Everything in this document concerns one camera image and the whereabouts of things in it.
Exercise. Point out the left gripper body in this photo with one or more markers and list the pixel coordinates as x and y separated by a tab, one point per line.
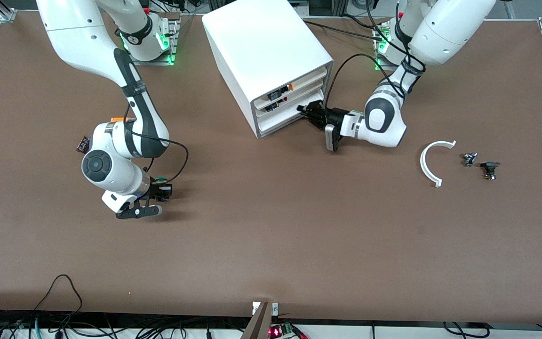
333	115

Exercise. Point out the green push button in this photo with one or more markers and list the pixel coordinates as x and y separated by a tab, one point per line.
159	180

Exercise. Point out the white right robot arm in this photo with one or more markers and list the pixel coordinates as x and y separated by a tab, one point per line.
78	42

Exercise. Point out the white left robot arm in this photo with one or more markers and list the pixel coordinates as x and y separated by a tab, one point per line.
445	28

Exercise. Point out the small black push button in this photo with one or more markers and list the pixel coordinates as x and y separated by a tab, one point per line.
490	167

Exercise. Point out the black orange electronic component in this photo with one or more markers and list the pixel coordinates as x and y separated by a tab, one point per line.
280	92

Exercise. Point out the black red electronic component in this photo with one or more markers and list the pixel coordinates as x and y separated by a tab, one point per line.
275	104

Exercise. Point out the small dark red component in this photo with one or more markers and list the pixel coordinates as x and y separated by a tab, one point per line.
83	144

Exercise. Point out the orange box with hole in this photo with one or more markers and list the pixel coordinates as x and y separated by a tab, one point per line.
118	119

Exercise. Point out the white curved plastic arc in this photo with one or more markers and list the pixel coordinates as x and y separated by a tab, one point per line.
424	167

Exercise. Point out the circuit board with red display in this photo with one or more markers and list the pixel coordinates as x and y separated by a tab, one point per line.
280	330

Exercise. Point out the small grey switch component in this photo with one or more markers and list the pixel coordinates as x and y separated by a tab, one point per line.
469	159

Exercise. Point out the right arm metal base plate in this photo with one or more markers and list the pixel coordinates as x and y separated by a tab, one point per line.
151	61

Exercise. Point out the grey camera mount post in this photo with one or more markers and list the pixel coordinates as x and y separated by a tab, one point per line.
259	325

